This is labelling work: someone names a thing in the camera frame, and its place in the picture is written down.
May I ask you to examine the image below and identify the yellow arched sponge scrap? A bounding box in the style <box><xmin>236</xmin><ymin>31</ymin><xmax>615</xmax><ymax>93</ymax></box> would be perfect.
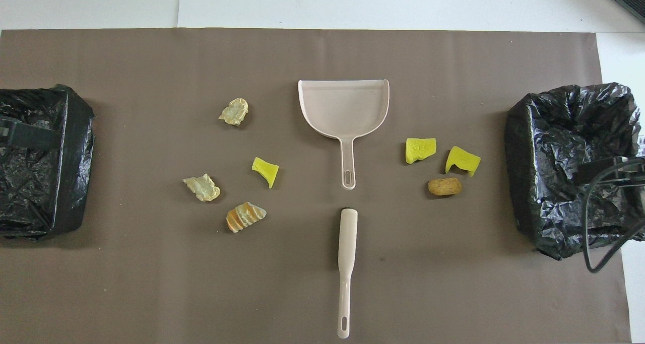
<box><xmin>444</xmin><ymin>146</ymin><xmax>481</xmax><ymax>177</ymax></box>

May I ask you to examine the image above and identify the brown potato shaped scrap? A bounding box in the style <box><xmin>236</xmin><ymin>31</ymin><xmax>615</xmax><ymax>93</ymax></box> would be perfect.
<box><xmin>428</xmin><ymin>177</ymin><xmax>463</xmax><ymax>197</ymax></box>

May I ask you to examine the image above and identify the pale olive foam scrap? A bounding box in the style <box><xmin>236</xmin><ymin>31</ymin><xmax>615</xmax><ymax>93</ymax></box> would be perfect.
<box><xmin>182</xmin><ymin>173</ymin><xmax>221</xmax><ymax>202</ymax></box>

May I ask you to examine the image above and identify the yellow blocky sponge scrap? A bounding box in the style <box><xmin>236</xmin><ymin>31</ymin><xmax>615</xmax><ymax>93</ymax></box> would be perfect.
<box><xmin>405</xmin><ymin>137</ymin><xmax>437</xmax><ymax>165</ymax></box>

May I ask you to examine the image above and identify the pale yellow ridged foam scrap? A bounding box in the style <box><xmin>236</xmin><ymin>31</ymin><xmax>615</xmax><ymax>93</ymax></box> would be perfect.
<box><xmin>218</xmin><ymin>98</ymin><xmax>249</xmax><ymax>127</ymax></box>

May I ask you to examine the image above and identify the orange striped foam scrap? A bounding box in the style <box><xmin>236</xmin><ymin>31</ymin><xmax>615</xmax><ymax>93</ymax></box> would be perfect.
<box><xmin>226</xmin><ymin>201</ymin><xmax>267</xmax><ymax>233</ymax></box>

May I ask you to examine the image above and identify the bright yellow wedge sponge scrap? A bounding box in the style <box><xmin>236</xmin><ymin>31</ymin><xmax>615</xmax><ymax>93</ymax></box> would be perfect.
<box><xmin>251</xmin><ymin>157</ymin><xmax>280</xmax><ymax>189</ymax></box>

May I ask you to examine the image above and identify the beige hand brush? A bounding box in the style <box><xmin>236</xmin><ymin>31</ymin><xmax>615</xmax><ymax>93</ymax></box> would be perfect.
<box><xmin>337</xmin><ymin>208</ymin><xmax>359</xmax><ymax>339</ymax></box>

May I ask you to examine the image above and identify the beige plastic dustpan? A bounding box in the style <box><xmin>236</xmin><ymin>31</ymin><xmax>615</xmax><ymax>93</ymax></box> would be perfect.
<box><xmin>297</xmin><ymin>79</ymin><xmax>391</xmax><ymax>190</ymax></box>

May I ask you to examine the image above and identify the flat black bag covered bin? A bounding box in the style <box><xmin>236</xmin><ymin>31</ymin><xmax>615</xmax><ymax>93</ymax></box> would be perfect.
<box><xmin>0</xmin><ymin>84</ymin><xmax>95</xmax><ymax>240</ymax></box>

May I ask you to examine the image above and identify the open crumpled black bag bin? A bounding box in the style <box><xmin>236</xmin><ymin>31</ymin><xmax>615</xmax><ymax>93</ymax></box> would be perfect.
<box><xmin>505</xmin><ymin>82</ymin><xmax>645</xmax><ymax>260</ymax></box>

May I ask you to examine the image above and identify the brown paper table mat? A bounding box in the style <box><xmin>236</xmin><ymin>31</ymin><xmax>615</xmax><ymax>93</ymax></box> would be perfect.
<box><xmin>0</xmin><ymin>28</ymin><xmax>633</xmax><ymax>344</ymax></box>

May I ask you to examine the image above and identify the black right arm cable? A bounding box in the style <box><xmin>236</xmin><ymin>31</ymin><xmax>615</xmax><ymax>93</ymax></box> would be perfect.
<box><xmin>581</xmin><ymin>158</ymin><xmax>645</xmax><ymax>274</ymax></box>

